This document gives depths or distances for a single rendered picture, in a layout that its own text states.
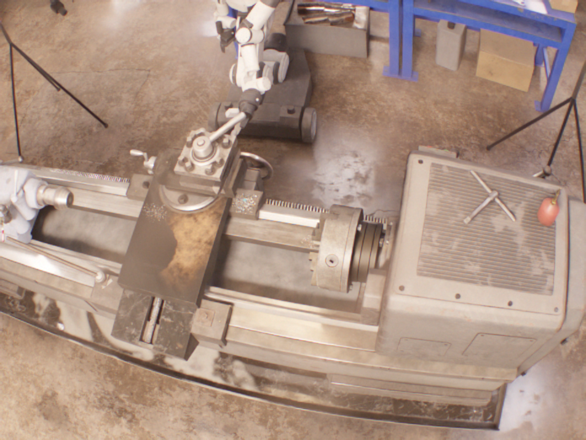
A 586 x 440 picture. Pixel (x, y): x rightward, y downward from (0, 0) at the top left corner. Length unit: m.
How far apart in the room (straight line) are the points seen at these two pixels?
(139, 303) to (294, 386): 0.72
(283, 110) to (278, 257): 1.21
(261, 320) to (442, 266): 0.74
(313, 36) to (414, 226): 2.31
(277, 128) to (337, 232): 1.62
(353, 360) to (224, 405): 1.03
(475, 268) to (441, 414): 0.98
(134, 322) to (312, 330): 0.62
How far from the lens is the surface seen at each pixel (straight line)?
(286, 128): 3.17
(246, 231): 2.09
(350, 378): 2.25
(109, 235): 2.39
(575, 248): 1.67
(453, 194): 1.56
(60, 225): 2.54
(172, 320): 1.98
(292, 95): 3.29
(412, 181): 1.57
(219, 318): 1.94
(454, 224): 1.52
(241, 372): 2.36
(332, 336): 1.91
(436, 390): 2.26
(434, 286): 1.44
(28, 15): 5.55
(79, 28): 4.83
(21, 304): 2.91
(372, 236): 1.66
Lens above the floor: 2.67
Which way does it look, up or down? 62 degrees down
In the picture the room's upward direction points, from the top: 14 degrees counter-clockwise
